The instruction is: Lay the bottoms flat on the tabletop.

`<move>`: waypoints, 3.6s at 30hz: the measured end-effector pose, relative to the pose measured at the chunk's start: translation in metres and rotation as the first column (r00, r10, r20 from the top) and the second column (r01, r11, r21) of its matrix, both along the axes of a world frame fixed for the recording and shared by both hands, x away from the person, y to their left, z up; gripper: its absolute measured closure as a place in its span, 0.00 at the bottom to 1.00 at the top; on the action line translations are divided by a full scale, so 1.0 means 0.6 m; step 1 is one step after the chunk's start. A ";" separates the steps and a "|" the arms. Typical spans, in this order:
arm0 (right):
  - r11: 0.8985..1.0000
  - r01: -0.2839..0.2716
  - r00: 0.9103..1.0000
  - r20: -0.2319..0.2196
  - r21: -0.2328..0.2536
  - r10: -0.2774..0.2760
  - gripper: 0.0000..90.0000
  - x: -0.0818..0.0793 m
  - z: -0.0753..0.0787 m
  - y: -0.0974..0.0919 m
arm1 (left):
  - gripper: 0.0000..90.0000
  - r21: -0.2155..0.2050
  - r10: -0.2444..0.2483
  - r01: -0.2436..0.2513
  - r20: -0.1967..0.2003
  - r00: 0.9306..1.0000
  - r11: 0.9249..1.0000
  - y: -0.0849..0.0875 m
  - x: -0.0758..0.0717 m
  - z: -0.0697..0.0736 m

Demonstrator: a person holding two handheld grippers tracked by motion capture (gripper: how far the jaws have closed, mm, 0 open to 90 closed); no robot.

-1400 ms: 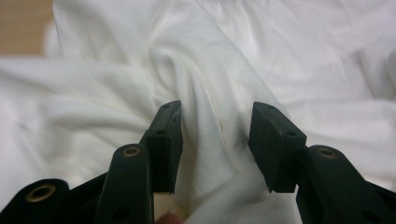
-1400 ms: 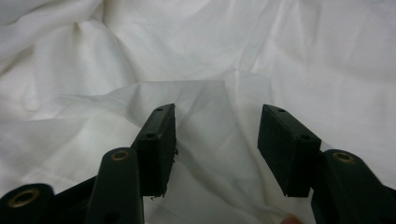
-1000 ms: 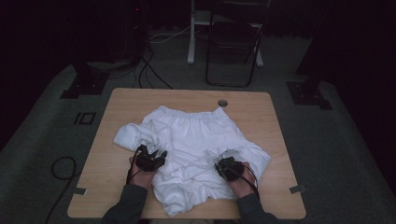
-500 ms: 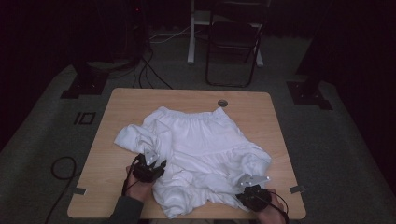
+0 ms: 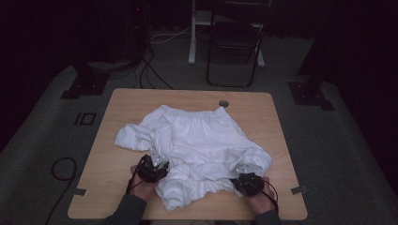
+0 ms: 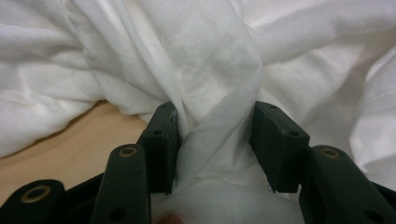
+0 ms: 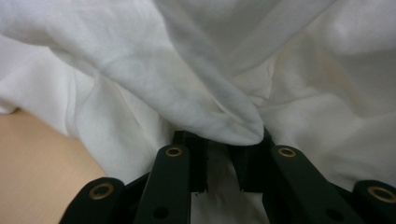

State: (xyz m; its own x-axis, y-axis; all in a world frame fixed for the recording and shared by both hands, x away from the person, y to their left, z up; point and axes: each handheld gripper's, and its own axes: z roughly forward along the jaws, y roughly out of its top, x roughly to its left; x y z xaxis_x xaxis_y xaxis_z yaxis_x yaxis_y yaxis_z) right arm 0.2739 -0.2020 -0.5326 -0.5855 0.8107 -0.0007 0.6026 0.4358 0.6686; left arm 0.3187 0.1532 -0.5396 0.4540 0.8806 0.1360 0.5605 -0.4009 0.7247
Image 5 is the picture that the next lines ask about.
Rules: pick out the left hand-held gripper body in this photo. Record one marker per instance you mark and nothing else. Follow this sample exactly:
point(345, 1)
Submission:
point(150, 170)

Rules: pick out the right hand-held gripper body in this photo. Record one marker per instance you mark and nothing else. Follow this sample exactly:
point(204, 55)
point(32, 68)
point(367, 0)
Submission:
point(250, 182)

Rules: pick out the person's left hand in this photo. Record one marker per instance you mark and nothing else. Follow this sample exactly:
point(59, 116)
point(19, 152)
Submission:
point(142, 189)

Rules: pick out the dark equipment with red light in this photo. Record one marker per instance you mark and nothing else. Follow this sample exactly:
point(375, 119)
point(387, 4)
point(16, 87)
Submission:
point(131, 31)

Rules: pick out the white desk frame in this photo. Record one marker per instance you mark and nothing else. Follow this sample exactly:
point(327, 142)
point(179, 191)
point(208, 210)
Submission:
point(192, 47)

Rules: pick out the black folding chair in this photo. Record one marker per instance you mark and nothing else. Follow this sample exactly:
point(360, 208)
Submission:
point(234, 37)

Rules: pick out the round table grommet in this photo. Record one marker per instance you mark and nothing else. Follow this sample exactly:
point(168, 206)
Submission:
point(223, 103)

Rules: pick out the white shorts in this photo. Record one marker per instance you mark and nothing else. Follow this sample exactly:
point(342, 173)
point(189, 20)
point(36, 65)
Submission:
point(200, 146)

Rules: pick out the person's right hand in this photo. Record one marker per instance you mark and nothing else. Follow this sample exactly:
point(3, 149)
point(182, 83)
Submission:
point(261, 201)

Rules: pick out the grey tape strip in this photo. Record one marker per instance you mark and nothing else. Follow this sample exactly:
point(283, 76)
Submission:
point(79, 192)
point(298, 189)

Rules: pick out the black stand with base plate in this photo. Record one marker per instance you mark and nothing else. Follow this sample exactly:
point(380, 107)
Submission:
point(86, 84)
point(309, 93)

